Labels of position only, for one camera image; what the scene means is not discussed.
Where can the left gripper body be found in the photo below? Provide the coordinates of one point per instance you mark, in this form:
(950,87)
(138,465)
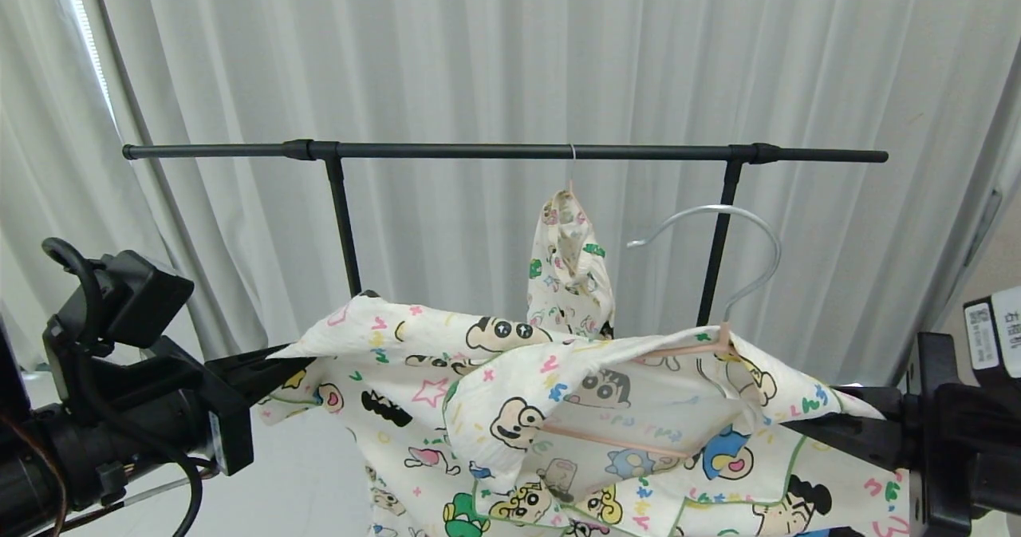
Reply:
(159,433)

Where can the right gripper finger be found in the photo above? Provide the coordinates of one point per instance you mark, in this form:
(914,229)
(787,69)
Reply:
(861,441)
(877,400)

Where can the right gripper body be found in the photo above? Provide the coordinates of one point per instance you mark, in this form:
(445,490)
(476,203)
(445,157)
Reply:
(949,441)

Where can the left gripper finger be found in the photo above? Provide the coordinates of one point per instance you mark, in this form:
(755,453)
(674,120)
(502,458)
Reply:
(255,373)

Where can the pink clothes hanger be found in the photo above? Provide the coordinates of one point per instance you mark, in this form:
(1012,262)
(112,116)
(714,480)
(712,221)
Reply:
(572,154)
(770,234)

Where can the cream printed garment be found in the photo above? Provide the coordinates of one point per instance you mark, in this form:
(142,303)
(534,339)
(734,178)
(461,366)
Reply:
(518,409)
(570,282)

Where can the black clothes rack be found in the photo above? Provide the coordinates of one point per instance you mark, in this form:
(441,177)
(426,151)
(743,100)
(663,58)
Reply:
(478,151)

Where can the white curtain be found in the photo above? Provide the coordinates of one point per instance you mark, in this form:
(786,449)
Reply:
(478,42)

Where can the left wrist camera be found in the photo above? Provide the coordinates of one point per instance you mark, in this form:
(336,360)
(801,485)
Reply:
(136,298)

